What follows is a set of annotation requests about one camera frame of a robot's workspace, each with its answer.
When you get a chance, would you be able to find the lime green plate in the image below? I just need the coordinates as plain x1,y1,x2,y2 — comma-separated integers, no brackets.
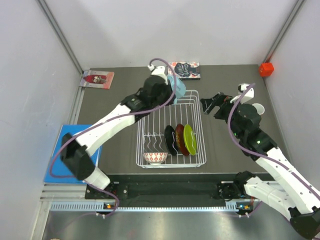
183,124,197,156

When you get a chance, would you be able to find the white wire dish rack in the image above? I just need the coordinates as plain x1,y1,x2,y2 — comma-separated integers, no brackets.
136,90,207,169

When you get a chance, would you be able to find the light blue mug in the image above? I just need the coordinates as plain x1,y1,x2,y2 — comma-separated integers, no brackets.
167,74,187,105

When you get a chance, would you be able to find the floral Little Women book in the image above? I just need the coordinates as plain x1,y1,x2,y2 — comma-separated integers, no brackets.
167,61,201,80

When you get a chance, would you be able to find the red patterned white bowl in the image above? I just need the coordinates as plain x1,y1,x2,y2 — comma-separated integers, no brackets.
143,152,168,165

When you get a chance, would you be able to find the grey slotted cable duct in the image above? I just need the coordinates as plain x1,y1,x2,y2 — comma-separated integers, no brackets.
50,201,250,212

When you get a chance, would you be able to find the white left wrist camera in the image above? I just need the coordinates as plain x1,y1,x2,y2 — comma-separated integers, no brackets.
147,64,168,85

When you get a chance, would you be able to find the red cube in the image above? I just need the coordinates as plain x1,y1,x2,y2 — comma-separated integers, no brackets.
258,62,274,78

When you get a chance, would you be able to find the pink cover book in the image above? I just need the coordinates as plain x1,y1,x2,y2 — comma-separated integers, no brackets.
79,70,115,90

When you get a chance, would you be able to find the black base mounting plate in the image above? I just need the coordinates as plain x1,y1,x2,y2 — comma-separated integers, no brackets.
85,173,247,201

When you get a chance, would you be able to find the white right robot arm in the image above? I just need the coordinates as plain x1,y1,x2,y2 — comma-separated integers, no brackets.
200,92,320,240

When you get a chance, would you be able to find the blue foam pad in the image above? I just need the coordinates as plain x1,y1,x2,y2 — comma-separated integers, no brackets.
43,124,103,185

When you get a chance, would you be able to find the dark red plate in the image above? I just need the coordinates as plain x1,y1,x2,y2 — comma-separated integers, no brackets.
175,123,190,156

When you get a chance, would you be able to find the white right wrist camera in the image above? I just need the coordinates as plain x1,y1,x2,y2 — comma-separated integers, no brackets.
230,83,255,104

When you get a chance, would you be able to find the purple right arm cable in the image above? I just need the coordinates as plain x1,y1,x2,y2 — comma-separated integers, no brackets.
226,83,320,223

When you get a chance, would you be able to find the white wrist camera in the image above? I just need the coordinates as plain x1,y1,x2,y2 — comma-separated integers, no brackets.
147,64,168,85
230,83,255,104

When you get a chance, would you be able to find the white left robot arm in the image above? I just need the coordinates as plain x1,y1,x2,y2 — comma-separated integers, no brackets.
56,73,178,199

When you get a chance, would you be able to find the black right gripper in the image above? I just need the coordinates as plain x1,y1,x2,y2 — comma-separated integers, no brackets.
200,92,246,139

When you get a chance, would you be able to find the salmon pink mug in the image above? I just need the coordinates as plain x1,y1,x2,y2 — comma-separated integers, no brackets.
252,103,265,116

